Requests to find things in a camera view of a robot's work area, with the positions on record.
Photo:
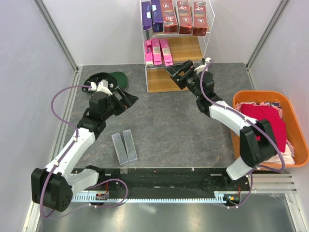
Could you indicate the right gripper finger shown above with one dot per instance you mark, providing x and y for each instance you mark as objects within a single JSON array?
[
  {"x": 174, "y": 70},
  {"x": 180, "y": 82}
]

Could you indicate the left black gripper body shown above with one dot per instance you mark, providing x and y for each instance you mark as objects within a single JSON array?
[{"x": 117, "y": 106}]

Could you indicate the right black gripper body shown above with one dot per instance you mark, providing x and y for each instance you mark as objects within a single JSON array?
[{"x": 191, "y": 76}]

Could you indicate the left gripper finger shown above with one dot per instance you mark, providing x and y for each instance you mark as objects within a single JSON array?
[
  {"x": 130, "y": 100},
  {"x": 121, "y": 95}
]

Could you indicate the pink toothpaste box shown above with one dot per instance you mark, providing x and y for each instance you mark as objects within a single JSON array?
[
  {"x": 166, "y": 52},
  {"x": 157, "y": 58},
  {"x": 148, "y": 53}
]

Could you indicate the red 3D toothpaste box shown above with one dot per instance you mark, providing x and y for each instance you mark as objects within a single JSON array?
[
  {"x": 184, "y": 16},
  {"x": 200, "y": 24}
]

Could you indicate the purple toothpaste box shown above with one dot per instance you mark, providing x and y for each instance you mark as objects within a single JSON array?
[{"x": 146, "y": 15}]

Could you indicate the silver R&O toothpaste box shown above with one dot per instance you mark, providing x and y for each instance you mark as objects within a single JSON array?
[{"x": 157, "y": 18}]

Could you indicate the red toothpaste box silver side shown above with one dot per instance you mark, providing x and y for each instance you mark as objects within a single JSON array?
[{"x": 169, "y": 17}]

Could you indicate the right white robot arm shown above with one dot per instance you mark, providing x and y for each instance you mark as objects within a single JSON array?
[{"x": 256, "y": 137}]

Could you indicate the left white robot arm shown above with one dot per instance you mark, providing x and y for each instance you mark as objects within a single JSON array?
[{"x": 53, "y": 186}]

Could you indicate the green black baseball cap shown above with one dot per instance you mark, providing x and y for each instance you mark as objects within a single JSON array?
[{"x": 115, "y": 79}]

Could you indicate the red cloth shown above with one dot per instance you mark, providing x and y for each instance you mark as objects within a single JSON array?
[{"x": 273, "y": 114}]

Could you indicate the orange plastic basket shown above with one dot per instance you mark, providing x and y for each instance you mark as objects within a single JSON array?
[{"x": 293, "y": 129}]

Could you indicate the pink white clothes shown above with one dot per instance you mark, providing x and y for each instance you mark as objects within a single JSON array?
[{"x": 288, "y": 155}]

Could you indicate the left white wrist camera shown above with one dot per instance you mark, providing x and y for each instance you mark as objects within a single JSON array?
[{"x": 102, "y": 86}]

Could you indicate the white wire wooden shelf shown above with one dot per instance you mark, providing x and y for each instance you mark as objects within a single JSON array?
[{"x": 182, "y": 47}]

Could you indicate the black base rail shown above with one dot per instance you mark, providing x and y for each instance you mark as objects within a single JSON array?
[{"x": 163, "y": 183}]

